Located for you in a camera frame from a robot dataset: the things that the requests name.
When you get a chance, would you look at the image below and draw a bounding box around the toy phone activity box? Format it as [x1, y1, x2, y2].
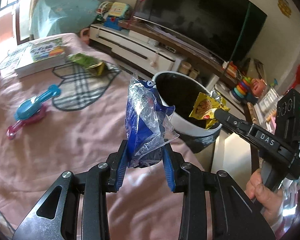
[96, 1, 132, 31]

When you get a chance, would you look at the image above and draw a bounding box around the pink patterned tablecloth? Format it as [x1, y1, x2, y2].
[0, 32, 216, 240]

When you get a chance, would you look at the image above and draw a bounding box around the rainbow stacking ring toy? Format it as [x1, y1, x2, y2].
[229, 76, 251, 103]

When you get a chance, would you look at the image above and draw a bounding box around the right hand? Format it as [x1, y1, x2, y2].
[245, 168, 283, 226]

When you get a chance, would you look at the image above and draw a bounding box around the green snack packet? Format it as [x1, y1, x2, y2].
[68, 53, 107, 77]

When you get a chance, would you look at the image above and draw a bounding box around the white TV cabinet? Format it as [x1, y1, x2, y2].
[89, 24, 186, 75]

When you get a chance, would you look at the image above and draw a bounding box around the yellow snack packet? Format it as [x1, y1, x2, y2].
[189, 90, 230, 129]

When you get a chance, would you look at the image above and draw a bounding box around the blue plastic scoop toy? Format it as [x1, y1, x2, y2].
[14, 85, 61, 121]

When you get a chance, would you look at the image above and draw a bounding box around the teal covered furniture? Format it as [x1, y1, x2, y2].
[30, 0, 101, 39]

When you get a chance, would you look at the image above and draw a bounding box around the blue clear plastic wrapper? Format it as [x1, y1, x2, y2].
[125, 77, 179, 168]

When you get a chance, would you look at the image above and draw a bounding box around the black television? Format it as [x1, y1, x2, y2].
[134, 0, 267, 62]

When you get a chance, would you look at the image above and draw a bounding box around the pink kettlebell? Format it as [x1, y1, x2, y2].
[80, 28, 90, 45]

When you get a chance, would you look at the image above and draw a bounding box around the pink plastic scoop toy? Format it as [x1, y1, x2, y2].
[6, 105, 47, 140]

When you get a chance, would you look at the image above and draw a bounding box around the colourful children's book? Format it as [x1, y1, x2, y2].
[14, 37, 66, 78]

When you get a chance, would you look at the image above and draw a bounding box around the white trash bin black liner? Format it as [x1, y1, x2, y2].
[152, 71, 222, 153]

